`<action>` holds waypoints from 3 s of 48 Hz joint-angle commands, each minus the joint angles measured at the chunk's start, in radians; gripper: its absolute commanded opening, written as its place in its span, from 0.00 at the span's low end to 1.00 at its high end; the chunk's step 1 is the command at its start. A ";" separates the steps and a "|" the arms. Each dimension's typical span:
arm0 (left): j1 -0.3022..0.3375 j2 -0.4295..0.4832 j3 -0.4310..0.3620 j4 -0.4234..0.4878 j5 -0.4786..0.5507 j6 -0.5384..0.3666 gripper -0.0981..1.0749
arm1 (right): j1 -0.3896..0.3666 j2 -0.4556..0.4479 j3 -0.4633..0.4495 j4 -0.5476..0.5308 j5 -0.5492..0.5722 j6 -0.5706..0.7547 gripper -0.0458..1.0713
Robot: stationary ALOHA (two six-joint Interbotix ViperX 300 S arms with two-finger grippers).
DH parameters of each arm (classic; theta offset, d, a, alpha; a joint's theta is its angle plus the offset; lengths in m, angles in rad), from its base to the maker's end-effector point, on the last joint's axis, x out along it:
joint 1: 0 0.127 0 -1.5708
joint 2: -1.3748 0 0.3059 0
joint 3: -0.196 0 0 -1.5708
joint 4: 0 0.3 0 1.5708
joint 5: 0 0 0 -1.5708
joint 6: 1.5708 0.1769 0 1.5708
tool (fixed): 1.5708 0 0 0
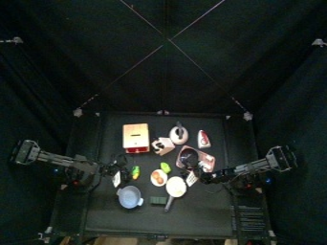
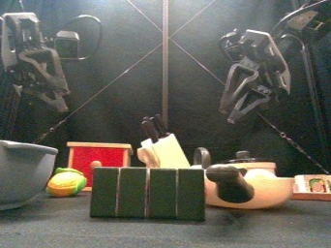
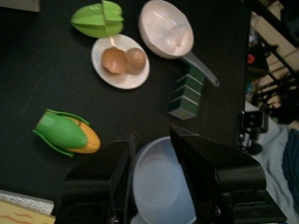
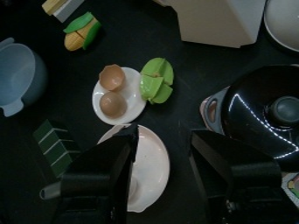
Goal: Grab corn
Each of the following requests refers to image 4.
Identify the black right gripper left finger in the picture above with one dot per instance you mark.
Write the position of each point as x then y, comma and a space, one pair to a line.
98, 175

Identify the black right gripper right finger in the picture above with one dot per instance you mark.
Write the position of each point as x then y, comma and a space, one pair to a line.
238, 175

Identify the yellow toy corn green husk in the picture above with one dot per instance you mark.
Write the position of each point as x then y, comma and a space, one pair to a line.
82, 32

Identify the pale pink oval plate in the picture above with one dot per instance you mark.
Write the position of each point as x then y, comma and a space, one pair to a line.
150, 169

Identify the dark green striped toy block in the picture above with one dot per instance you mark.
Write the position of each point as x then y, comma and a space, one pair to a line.
54, 145

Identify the black pot lid with knob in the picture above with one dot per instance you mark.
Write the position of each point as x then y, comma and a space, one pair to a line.
261, 113

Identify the tan toy eggshell half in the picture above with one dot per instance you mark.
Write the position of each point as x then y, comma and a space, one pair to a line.
113, 104
113, 77

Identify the small white plate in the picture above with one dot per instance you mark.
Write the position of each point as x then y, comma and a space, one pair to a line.
123, 97

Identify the green toy lettuce leaf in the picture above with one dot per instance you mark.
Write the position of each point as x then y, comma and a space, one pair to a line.
157, 81

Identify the light blue toy pot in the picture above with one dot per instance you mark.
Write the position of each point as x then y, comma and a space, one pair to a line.
19, 77

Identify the white angular box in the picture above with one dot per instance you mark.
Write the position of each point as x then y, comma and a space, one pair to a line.
218, 20

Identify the white round bowl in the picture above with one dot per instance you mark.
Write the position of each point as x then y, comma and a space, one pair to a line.
282, 22

